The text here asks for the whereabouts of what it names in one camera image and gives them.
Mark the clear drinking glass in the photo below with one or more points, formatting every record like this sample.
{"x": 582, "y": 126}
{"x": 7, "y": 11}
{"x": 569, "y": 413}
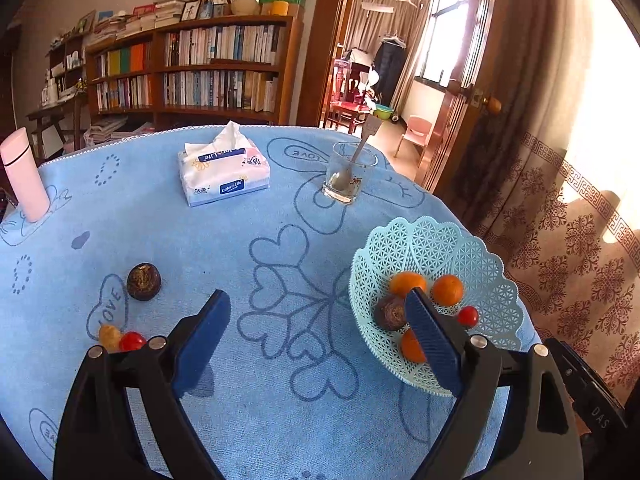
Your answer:
{"x": 345, "y": 180}

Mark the white tissue pack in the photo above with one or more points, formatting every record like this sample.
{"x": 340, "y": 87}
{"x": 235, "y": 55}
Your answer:
{"x": 225, "y": 175}

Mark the small yellow-brown fruit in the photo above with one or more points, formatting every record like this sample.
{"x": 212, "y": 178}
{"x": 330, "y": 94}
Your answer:
{"x": 108, "y": 337}

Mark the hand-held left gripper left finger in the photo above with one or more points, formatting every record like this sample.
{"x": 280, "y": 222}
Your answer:
{"x": 202, "y": 347}

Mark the beige ceramic pot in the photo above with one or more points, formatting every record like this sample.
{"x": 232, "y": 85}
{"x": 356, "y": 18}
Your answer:
{"x": 245, "y": 6}

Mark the bright window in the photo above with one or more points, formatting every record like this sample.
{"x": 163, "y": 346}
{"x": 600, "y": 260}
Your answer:
{"x": 452, "y": 25}

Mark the metal spoon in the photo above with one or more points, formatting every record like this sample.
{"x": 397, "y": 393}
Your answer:
{"x": 357, "y": 152}

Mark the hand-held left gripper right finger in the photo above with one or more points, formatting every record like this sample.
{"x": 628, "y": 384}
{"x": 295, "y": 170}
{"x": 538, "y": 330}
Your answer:
{"x": 431, "y": 335}

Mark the large orange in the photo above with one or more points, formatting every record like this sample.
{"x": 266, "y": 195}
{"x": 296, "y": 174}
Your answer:
{"x": 411, "y": 346}
{"x": 447, "y": 290}
{"x": 407, "y": 282}

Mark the dark wooden side desk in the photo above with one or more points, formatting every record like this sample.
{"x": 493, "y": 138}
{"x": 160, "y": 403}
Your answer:
{"x": 52, "y": 120}

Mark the pink thermos bottle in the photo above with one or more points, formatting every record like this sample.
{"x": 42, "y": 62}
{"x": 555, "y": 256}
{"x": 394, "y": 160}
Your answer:
{"x": 25, "y": 180}

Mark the light blue lattice basket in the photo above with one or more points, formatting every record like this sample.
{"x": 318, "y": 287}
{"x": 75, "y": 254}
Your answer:
{"x": 450, "y": 245}

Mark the small pink chair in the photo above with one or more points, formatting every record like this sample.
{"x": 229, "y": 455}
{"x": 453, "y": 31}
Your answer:
{"x": 415, "y": 132}

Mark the wooden door with knob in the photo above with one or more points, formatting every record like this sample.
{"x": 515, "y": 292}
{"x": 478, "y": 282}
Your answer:
{"x": 470, "y": 85}

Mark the beige room curtain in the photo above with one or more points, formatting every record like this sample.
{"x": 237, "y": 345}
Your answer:
{"x": 380, "y": 15}

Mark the green basin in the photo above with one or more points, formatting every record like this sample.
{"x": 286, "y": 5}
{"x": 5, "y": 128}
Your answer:
{"x": 383, "y": 111}

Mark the brown patterned curtain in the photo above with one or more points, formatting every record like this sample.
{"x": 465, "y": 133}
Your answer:
{"x": 575, "y": 260}

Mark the red wooden chair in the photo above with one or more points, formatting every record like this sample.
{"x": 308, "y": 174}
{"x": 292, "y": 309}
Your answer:
{"x": 347, "y": 100}

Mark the small red cherry tomato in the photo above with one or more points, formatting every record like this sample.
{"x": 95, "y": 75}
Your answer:
{"x": 467, "y": 316}

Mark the dark water chestnut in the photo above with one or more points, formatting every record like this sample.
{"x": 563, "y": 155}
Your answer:
{"x": 144, "y": 282}
{"x": 391, "y": 312}

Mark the blue printed tablecloth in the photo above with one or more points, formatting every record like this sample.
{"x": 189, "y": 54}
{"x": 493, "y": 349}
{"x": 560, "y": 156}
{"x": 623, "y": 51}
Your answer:
{"x": 225, "y": 270}

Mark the black hanging garment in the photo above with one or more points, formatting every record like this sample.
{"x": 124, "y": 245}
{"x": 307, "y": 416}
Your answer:
{"x": 391, "y": 70}

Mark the small wooden display shelf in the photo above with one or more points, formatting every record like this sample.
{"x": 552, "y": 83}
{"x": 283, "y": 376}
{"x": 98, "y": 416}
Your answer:
{"x": 65, "y": 70}

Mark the wooden bookshelf with books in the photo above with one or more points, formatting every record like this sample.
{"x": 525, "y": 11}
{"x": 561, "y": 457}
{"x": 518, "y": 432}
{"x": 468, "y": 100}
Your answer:
{"x": 200, "y": 70}

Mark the stack of magazines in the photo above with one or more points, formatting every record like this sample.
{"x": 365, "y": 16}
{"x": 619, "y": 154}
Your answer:
{"x": 112, "y": 130}

